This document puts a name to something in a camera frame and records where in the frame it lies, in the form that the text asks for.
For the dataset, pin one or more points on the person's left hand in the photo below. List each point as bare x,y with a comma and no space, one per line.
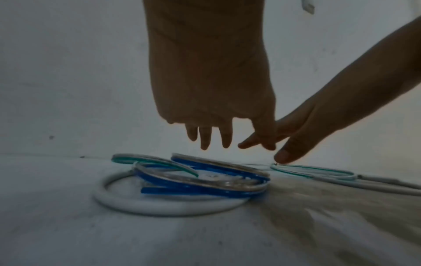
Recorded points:
210,78

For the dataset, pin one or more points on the person's right hand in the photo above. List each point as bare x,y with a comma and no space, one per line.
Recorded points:
309,124

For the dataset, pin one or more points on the white wall fixture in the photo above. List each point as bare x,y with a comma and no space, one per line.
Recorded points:
308,5

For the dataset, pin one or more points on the person's right forearm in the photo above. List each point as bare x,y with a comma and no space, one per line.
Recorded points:
388,65

